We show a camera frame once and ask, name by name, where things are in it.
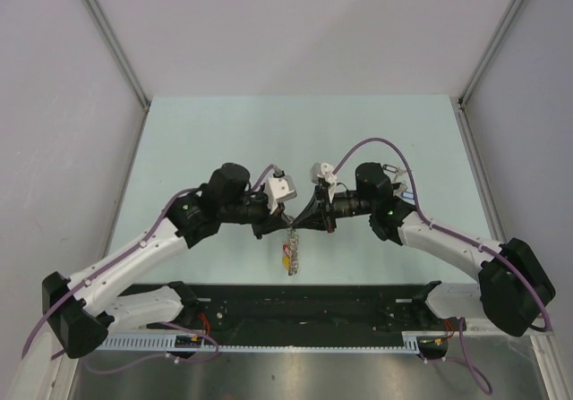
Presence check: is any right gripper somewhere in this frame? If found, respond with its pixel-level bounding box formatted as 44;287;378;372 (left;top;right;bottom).
292;185;374;234

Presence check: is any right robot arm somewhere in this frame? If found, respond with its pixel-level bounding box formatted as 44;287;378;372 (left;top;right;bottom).
293;162;556;336

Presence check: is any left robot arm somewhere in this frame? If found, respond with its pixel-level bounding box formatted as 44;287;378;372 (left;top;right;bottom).
41;163;296;359

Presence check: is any yellow key tag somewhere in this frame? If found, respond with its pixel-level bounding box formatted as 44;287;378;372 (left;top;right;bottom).
281;256;290;270

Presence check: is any blue tag key right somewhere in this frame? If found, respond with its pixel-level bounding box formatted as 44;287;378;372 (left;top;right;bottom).
393;183;415;202

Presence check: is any black tag key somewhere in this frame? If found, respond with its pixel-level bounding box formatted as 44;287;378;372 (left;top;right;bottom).
382;164;408;183

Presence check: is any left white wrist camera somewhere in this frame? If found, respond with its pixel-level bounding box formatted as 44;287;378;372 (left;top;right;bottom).
263;171;297;213

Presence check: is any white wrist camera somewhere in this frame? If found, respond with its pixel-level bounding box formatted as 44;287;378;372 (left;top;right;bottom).
310;162;338;203
263;171;297;213

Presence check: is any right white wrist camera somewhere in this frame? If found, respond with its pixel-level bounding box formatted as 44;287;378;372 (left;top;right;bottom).
310;162;338;203

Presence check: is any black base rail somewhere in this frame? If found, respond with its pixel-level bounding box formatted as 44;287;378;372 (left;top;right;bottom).
120;283;466;347

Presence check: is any grey cable duct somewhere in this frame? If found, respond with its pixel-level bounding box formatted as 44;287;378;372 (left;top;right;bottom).
100;333;424;354

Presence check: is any right aluminium frame post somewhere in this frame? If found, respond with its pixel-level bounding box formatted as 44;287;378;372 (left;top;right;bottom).
458;0;543;110

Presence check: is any aluminium frame post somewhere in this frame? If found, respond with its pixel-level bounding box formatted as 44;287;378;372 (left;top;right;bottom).
81;0;151;113
458;0;543;110

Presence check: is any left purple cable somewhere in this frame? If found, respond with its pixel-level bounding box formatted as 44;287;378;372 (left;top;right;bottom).
21;163;278;374

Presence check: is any purple cable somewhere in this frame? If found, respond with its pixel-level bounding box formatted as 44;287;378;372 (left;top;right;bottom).
21;163;278;374
333;137;554;395

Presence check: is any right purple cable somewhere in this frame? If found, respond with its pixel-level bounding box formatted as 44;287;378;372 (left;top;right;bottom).
333;137;554;395

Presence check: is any left aluminium frame post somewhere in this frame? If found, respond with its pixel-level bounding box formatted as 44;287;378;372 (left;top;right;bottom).
81;0;151;113

